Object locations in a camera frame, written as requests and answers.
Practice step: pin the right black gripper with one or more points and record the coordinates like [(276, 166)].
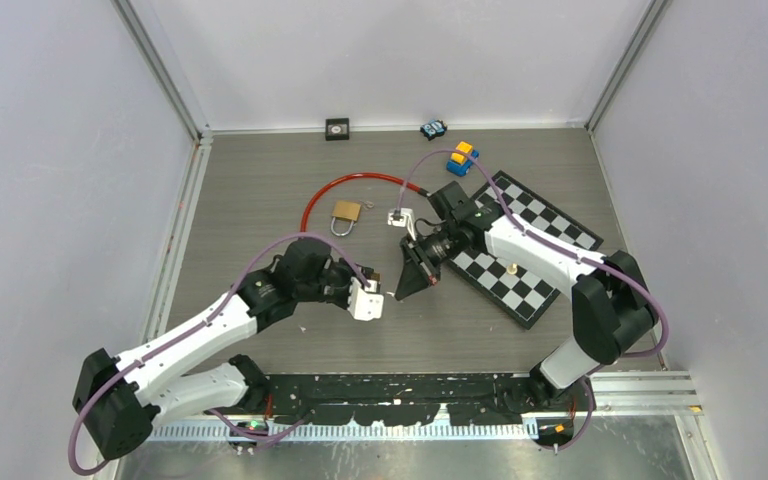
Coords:
[(420, 271)]

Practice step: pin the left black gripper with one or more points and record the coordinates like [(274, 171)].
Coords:
[(347, 271)]

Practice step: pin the red cable lock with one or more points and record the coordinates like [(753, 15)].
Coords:
[(359, 187)]

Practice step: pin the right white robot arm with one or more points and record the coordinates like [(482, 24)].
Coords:
[(611, 305)]

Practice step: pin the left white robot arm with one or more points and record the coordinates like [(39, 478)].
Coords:
[(120, 399)]

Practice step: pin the large brass padlock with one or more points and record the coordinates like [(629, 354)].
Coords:
[(345, 215)]

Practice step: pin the black white chessboard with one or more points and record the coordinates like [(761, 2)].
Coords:
[(524, 297)]

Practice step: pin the yellow blue toy car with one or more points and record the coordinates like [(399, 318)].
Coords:
[(461, 161)]

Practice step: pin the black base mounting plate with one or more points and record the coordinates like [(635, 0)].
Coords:
[(468, 399)]

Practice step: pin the black square box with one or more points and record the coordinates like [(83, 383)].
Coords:
[(337, 129)]

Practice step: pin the small blue toy car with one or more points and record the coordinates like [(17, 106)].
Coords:
[(433, 129)]

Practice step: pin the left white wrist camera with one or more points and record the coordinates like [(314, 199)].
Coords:
[(365, 302)]

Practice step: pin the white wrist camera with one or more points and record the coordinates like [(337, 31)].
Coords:
[(365, 302), (404, 218)]

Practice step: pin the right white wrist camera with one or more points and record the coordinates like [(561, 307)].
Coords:
[(404, 218)]

